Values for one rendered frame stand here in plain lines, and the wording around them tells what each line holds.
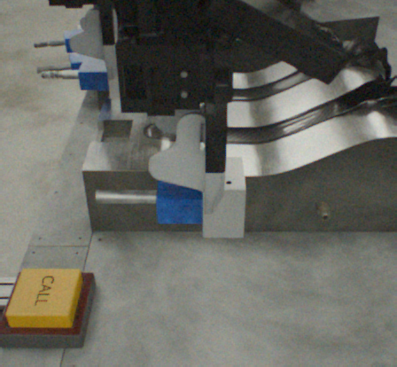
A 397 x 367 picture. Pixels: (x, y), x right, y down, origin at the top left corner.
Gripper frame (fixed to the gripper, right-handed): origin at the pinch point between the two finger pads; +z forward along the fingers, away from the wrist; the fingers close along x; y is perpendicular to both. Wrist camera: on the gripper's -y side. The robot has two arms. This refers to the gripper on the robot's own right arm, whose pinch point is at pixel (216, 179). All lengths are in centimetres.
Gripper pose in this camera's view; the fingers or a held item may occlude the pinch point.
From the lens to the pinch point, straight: 46.7
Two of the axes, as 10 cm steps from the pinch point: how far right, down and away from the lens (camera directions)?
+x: 0.0, 5.9, -8.1
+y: -10.0, 0.0, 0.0
